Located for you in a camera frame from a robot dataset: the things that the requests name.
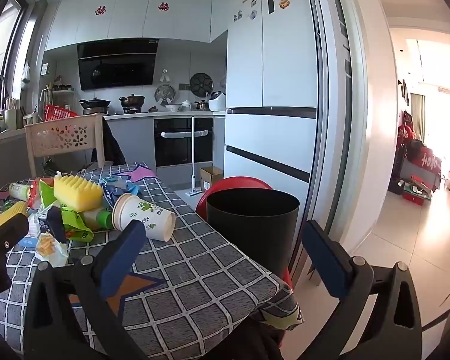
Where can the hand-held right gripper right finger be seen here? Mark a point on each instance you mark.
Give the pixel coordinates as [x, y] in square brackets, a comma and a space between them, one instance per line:
[326, 262]

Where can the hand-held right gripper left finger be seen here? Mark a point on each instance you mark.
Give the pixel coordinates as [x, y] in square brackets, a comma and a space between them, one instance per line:
[120, 262]

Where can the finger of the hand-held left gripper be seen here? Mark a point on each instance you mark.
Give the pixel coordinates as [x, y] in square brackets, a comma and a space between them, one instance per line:
[7, 232]

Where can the small bottle green label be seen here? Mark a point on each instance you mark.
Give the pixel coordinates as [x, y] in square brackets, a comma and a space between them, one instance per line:
[19, 191]

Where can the white bottle green cap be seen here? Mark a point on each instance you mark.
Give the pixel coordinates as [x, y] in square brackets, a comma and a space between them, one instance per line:
[97, 219]

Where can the black trash bin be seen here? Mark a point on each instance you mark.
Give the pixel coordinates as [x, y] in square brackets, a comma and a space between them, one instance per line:
[251, 228]

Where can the yellow ridged sponge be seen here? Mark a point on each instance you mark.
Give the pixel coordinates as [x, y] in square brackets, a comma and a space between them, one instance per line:
[9, 213]
[77, 193]

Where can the blue and white box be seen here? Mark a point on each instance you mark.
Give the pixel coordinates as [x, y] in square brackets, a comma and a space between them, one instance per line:
[27, 242]

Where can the dark blue carton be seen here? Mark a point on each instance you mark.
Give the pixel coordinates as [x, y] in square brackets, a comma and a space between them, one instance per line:
[50, 223]

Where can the clear snack packet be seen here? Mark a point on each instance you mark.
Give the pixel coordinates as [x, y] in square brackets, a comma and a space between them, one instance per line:
[48, 249]

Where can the red snack wrapper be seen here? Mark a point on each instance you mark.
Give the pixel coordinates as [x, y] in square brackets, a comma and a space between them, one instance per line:
[33, 195]

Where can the printed paper cup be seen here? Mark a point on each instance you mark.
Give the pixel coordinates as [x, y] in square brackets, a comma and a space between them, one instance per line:
[146, 215]

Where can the green snack wrapper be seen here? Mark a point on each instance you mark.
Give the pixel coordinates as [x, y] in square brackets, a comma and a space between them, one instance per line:
[73, 221]

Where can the blue patterned wrapper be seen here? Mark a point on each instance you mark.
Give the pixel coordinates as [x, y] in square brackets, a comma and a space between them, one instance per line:
[116, 189]

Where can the cream cutout chair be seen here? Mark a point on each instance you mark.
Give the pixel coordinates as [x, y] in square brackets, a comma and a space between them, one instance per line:
[62, 137]

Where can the dark garment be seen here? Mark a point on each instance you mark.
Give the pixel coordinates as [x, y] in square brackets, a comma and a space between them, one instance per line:
[110, 146]

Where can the red plastic stool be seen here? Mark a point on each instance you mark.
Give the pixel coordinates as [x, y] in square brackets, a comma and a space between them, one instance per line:
[232, 183]

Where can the cardboard box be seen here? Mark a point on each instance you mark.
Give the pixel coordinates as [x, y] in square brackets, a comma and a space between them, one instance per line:
[211, 177]

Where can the white mop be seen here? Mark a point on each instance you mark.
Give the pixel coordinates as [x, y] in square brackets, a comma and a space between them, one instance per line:
[192, 157]

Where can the black built-in oven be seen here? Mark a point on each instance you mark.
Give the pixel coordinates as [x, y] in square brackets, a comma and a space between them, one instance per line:
[176, 146]

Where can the red plastic basket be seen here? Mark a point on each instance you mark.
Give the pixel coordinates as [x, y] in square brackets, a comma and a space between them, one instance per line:
[62, 113]

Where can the red printed box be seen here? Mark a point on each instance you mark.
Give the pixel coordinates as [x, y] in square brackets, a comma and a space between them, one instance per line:
[429, 165]

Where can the black wok on stove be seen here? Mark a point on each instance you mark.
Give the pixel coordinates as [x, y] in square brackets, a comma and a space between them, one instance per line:
[132, 102]

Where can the metal steamer plate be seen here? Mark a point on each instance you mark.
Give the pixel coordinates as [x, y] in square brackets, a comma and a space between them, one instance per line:
[164, 93]

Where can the black round baking pan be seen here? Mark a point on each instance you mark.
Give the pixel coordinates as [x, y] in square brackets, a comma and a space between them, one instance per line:
[201, 83]

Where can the black range hood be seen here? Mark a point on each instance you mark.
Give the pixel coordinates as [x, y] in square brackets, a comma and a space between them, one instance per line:
[116, 63]

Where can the white refrigerator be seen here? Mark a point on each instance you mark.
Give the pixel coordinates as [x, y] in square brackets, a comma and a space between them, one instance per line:
[270, 63]

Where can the red paper sticker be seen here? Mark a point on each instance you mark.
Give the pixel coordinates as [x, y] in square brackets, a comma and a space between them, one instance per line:
[163, 6]
[101, 10]

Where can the yellow fridge magnet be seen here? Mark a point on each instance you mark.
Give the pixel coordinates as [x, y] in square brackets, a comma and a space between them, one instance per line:
[284, 2]

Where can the white sliding door frame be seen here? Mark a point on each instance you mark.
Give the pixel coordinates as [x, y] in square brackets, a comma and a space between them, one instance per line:
[360, 120]

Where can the white wall cabinets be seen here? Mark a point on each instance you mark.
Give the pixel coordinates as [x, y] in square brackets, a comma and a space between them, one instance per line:
[135, 18]

